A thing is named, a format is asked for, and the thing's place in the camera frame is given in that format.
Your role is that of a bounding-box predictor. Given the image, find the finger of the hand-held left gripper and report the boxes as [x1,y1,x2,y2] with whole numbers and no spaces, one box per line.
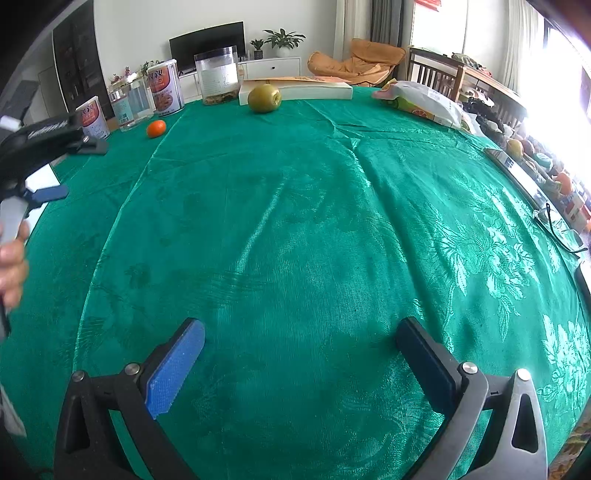
[65,135,109,155]
[21,185,70,209]

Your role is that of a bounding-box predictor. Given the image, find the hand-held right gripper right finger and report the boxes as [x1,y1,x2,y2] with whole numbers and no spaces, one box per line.
[394,316,550,480]

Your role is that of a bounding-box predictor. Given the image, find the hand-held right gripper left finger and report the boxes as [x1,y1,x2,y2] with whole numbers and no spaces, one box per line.
[53,318,206,480]

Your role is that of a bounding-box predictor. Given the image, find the person's left hand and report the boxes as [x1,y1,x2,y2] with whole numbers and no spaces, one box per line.
[0,222,30,311]

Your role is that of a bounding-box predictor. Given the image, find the white printed can left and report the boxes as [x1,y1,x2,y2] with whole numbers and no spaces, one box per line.
[76,96,112,140]

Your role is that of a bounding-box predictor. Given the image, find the clear jar with blue label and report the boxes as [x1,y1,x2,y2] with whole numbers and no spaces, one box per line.
[107,78,154,133]

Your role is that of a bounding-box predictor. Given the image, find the dark bookshelf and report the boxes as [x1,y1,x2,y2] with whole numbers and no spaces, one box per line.
[52,9,112,121]

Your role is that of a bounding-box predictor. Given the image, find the tall silver tin can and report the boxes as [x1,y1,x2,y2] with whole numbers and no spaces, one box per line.
[147,59,184,116]

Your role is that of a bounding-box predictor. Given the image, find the clear jar with black lid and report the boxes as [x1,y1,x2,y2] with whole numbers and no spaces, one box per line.
[194,46,242,106]

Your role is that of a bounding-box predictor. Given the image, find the black television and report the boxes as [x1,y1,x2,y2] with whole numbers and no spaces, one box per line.
[169,21,245,73]

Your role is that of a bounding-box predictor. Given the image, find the green orange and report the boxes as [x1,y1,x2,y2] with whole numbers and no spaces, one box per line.
[247,83,282,113]

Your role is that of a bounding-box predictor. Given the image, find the black eyeglasses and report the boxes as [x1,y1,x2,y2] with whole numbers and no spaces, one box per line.
[533,203,589,254]

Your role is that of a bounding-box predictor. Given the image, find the green tablecloth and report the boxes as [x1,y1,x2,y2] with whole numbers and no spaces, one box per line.
[0,85,591,480]

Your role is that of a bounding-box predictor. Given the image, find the white television cabinet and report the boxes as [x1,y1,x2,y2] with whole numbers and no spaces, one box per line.
[178,56,302,93]

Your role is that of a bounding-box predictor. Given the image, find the large green potted plant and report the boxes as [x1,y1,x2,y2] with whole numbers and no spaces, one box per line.
[263,28,306,58]

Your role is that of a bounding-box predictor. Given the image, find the white book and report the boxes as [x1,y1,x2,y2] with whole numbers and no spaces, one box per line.
[239,76,354,106]

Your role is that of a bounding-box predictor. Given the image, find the white snack bag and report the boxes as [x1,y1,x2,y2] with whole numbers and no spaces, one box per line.
[372,80,467,130]

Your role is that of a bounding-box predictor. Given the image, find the orange beanbag chair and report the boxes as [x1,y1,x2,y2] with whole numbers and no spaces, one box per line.
[308,38,406,88]

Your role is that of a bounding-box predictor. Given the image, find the wooden side table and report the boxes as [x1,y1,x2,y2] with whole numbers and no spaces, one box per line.
[455,65,527,125]

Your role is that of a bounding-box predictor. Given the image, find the wooden chair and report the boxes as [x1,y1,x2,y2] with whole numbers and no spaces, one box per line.
[406,46,465,103]

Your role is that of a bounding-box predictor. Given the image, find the grey curtain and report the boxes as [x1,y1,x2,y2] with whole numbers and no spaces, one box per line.
[369,0,411,47]

